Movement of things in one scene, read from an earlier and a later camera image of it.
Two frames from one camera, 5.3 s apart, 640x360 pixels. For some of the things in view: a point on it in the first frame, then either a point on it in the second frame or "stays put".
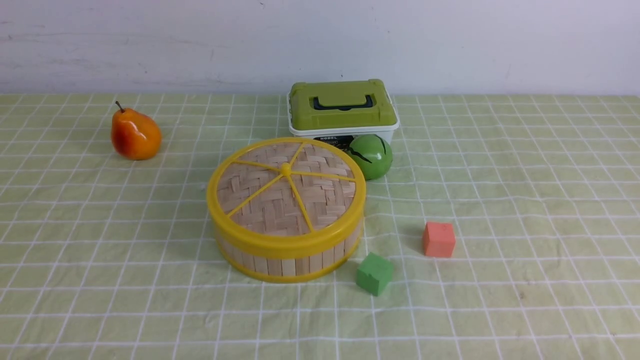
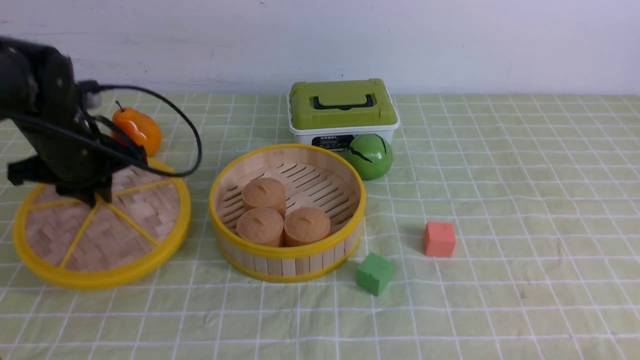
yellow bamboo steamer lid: (287, 194) → (111, 245)
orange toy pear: (134, 135) stays put
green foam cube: (374, 274) stays put
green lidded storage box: (338, 111) stays put
